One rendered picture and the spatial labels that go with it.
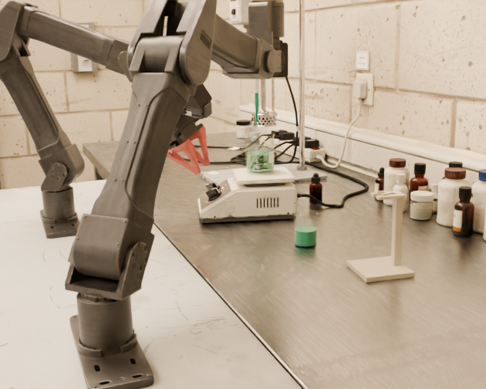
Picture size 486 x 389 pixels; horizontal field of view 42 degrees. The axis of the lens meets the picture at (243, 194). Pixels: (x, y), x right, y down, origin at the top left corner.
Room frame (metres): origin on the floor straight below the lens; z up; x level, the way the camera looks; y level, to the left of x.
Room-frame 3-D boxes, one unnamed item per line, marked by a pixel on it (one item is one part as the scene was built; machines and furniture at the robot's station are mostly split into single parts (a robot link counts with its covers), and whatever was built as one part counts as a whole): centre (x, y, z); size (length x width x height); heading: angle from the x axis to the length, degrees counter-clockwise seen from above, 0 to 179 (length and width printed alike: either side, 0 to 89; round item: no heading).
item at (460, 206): (1.12, -0.41, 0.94); 0.04 x 0.04 x 0.09
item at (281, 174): (1.30, -0.04, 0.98); 0.12 x 0.12 x 0.01; 5
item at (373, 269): (0.94, -0.21, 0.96); 0.08 x 0.08 x 0.13; 13
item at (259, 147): (1.31, -0.04, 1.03); 0.07 x 0.06 x 0.08; 94
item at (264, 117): (1.67, -0.06, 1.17); 0.07 x 0.07 x 0.25
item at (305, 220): (1.08, -0.11, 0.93); 0.04 x 0.04 x 0.06
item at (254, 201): (1.30, -0.02, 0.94); 0.22 x 0.13 x 0.08; 95
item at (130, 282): (0.70, 0.17, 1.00); 0.09 x 0.06 x 0.06; 64
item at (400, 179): (1.29, -0.33, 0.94); 0.03 x 0.03 x 0.08
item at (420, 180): (1.32, -0.38, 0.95); 0.04 x 0.04 x 0.10
